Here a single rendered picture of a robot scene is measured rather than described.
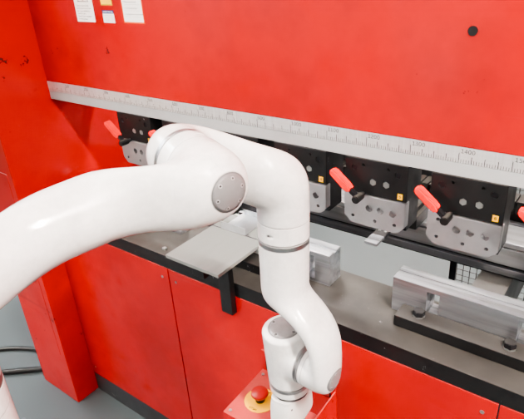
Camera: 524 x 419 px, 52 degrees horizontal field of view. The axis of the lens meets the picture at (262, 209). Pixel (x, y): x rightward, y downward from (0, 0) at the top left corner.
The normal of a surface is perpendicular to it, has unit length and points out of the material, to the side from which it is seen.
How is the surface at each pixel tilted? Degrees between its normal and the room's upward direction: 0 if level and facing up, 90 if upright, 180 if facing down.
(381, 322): 0
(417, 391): 90
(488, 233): 90
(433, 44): 90
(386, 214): 90
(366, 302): 0
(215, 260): 0
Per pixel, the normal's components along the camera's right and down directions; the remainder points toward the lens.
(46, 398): -0.06, -0.89
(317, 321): 0.50, -0.44
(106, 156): 0.80, 0.22
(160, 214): -0.09, 0.54
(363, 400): -0.59, 0.40
